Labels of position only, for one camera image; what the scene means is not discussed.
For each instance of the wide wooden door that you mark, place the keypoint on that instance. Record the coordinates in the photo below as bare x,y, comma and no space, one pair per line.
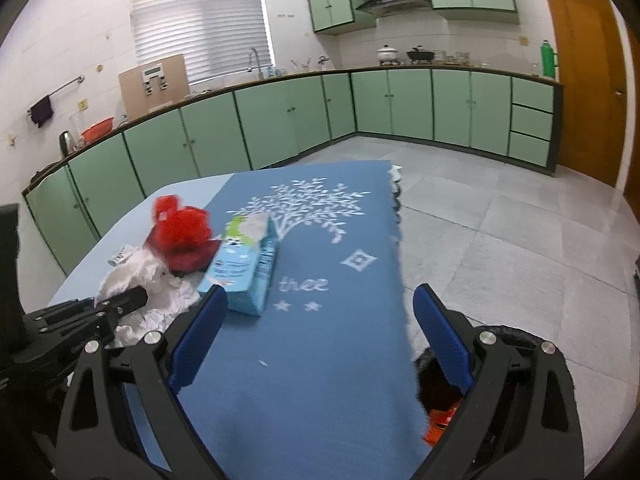
585,85

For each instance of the black wok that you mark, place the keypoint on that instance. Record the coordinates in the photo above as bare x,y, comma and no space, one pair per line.
420,54

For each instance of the metal faucet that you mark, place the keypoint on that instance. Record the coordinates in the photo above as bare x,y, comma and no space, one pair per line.
255,60

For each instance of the red plastic wrapper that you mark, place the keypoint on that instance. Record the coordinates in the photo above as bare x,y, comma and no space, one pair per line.
185,235

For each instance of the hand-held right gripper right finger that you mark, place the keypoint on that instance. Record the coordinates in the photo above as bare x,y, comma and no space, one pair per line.
442,340

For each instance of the black range hood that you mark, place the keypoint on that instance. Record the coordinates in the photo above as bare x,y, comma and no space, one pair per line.
395,2

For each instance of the green thermos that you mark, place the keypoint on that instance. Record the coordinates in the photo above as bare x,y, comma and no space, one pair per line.
548,60

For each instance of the black trash bin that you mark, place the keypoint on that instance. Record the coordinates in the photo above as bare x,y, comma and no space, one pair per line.
520,340

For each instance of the white cooking pot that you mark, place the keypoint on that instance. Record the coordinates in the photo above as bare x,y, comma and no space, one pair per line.
388,54

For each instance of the purple towel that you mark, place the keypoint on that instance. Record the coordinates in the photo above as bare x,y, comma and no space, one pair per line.
41,112

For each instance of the light blue milk carton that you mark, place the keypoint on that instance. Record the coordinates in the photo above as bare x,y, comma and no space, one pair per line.
240,275

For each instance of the green lower cabinets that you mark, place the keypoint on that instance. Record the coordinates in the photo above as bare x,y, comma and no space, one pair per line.
410,105

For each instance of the blue tree print table mat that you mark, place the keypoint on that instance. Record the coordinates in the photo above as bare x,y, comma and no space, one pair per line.
325,360

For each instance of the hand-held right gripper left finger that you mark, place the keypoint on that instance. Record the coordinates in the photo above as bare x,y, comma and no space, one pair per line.
197,340

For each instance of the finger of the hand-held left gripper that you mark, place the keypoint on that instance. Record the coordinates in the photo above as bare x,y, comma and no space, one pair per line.
127,298

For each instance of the light blue tablecloth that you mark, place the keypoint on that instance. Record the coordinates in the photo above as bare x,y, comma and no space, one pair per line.
150,205

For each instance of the white window blinds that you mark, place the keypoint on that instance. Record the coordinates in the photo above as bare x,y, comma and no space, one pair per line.
200,25

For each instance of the cardboard box with white device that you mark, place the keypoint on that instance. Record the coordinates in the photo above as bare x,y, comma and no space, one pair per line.
135,95

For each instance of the white tissue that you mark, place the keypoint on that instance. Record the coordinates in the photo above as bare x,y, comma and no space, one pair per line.
160,300

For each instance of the metal kettle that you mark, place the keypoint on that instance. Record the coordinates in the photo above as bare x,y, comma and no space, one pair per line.
66,142

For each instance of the small white wrapper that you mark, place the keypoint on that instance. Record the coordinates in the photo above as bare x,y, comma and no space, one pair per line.
121,256

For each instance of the orange basin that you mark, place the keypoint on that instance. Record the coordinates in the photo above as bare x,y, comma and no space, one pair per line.
97,129

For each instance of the metal towel bar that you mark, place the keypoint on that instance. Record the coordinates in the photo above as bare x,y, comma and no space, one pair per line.
70,82

